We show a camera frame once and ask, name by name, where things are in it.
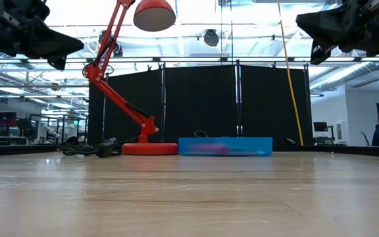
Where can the blue plastic supply box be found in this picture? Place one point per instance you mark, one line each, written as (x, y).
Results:
(248, 146)

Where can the black curved loop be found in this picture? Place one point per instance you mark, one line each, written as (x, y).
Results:
(201, 131)

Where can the small dark monitor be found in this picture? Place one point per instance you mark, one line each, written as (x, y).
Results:
(320, 126)

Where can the black partition panel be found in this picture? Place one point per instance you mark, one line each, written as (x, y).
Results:
(268, 105)
(133, 85)
(202, 98)

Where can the red desk lamp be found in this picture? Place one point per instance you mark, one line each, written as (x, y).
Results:
(150, 148)

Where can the monitor with red screen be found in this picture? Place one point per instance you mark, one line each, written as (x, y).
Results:
(4, 119)

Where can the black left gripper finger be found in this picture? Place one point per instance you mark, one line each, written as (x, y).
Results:
(57, 62)
(51, 42)

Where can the black table frame rail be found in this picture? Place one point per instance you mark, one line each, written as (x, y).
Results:
(12, 149)

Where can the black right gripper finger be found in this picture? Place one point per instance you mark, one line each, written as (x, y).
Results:
(319, 52)
(327, 26)

